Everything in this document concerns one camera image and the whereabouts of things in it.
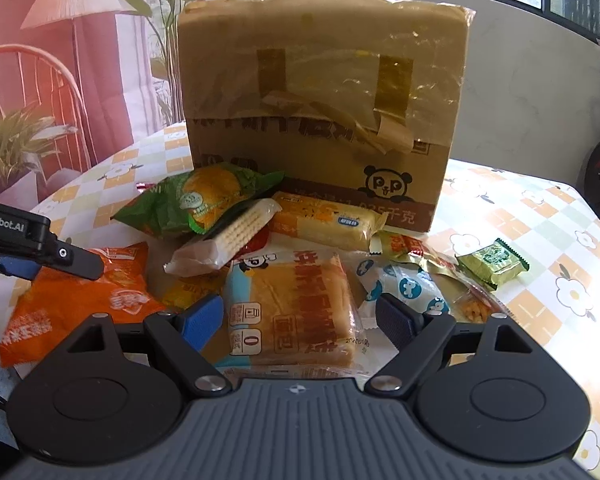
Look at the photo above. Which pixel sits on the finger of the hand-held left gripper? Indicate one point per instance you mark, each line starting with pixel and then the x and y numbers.
pixel 20 266
pixel 77 260

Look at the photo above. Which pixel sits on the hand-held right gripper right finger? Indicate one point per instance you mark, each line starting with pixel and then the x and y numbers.
pixel 395 321

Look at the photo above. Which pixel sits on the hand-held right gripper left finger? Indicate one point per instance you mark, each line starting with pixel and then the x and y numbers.
pixel 202 322

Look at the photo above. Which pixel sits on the orange snack packet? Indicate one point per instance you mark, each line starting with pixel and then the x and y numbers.
pixel 95 305

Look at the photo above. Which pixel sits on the yellow clear snack pouch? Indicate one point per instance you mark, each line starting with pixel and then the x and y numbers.
pixel 460 285

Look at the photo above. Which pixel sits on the sliced bread packet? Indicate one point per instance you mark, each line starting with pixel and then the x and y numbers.
pixel 290 310

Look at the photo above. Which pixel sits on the taped cardboard box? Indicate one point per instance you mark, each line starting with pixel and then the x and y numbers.
pixel 320 110

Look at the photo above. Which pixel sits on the small yellow snack packet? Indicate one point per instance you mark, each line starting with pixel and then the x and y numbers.
pixel 190 290

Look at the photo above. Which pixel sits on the white blue snack packet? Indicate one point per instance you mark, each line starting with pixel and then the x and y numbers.
pixel 410 280

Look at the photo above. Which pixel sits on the clear cracker packet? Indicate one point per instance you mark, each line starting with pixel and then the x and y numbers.
pixel 230 237

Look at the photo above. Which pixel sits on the small green snack packet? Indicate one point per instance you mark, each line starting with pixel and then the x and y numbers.
pixel 492 262

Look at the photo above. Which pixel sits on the yellow cake packet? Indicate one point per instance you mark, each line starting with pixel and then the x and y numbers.
pixel 325 220

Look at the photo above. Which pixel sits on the wall poster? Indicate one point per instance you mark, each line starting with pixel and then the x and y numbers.
pixel 80 85

